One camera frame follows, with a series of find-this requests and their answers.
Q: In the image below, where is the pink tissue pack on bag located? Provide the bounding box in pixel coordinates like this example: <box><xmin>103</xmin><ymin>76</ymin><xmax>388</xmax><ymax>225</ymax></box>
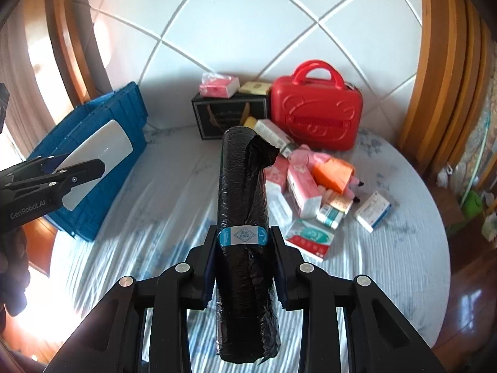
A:
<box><xmin>199</xmin><ymin>72</ymin><xmax>240</xmax><ymax>99</ymax></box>

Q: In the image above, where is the red green medicine box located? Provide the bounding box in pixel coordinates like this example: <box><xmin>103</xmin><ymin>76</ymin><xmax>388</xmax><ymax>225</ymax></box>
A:
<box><xmin>284</xmin><ymin>219</ymin><xmax>335</xmax><ymax>262</ymax></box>

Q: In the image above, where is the clear plastic case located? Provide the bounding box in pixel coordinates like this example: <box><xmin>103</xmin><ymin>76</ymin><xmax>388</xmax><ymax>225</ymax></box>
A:
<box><xmin>265</xmin><ymin>181</ymin><xmax>292</xmax><ymax>231</ymax></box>

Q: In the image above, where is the olive small box on bag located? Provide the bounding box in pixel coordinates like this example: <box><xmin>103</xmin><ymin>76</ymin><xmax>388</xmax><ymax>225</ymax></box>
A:
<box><xmin>238</xmin><ymin>81</ymin><xmax>271</xmax><ymax>96</ymax></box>

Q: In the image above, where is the yellow plush toy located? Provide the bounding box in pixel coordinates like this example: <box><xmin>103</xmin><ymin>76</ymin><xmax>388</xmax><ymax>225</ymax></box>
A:
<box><xmin>244</xmin><ymin>116</ymin><xmax>258</xmax><ymax>130</ymax></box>

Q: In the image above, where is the person's left hand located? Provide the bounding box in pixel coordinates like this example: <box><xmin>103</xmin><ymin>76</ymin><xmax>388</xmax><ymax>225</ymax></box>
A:
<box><xmin>1</xmin><ymin>227</ymin><xmax>30</xmax><ymax>317</ymax></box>

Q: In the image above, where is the black garbage bag roll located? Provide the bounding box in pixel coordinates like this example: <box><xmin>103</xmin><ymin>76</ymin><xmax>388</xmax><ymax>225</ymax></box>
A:
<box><xmin>215</xmin><ymin>126</ymin><xmax>280</xmax><ymax>364</ymax></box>

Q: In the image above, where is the white curtain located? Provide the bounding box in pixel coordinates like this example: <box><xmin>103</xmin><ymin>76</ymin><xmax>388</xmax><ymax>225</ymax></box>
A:
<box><xmin>1</xmin><ymin>8</ymin><xmax>55</xmax><ymax>158</ymax></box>

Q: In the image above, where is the pink pig plush orange dress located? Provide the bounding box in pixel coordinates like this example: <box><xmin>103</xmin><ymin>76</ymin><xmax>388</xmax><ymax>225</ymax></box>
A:
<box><xmin>288</xmin><ymin>145</ymin><xmax>363</xmax><ymax>203</ymax></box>

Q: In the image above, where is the long white barcode box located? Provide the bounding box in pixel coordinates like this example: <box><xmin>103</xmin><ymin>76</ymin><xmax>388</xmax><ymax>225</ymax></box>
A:
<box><xmin>253</xmin><ymin>119</ymin><xmax>298</xmax><ymax>158</ymax></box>

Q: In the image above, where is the black gift bag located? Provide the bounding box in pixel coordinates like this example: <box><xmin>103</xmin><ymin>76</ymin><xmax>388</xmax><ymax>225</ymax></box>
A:
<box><xmin>191</xmin><ymin>93</ymin><xmax>271</xmax><ymax>140</ymax></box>

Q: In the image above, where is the teal white small box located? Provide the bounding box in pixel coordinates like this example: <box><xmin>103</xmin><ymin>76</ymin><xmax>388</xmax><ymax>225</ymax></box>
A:
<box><xmin>316</xmin><ymin>205</ymin><xmax>344</xmax><ymax>230</ymax></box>

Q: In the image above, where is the small white medicine box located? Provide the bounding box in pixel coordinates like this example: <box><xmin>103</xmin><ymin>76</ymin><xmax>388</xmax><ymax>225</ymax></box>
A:
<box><xmin>354</xmin><ymin>191</ymin><xmax>392</xmax><ymax>233</ymax></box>

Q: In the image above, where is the red bear suitcase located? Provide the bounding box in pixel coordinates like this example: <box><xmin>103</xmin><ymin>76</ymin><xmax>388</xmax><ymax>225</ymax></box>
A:
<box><xmin>271</xmin><ymin>60</ymin><xmax>363</xmax><ymax>151</ymax></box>

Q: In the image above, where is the blue plastic storage crate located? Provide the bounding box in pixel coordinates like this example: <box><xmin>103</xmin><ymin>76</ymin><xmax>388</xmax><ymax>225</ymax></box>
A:
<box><xmin>29</xmin><ymin>82</ymin><xmax>148</xmax><ymax>242</ymax></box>

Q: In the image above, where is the white device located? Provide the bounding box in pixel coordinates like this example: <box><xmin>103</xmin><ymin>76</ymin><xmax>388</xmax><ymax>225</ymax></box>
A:
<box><xmin>56</xmin><ymin>120</ymin><xmax>133</xmax><ymax>210</ymax></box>

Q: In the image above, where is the wooden door frame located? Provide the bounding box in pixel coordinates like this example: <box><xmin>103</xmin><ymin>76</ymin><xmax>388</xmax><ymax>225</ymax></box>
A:
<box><xmin>397</xmin><ymin>0</ymin><xmax>494</xmax><ymax>180</ymax></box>

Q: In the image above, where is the pink floral tissue pack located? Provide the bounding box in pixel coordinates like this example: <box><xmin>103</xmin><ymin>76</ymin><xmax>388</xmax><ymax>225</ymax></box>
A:
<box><xmin>264</xmin><ymin>155</ymin><xmax>289</xmax><ymax>194</ymax></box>

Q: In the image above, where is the white red tissue pack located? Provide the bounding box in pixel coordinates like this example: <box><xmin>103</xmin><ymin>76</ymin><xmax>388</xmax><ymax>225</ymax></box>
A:
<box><xmin>287</xmin><ymin>163</ymin><xmax>322</xmax><ymax>219</ymax></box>

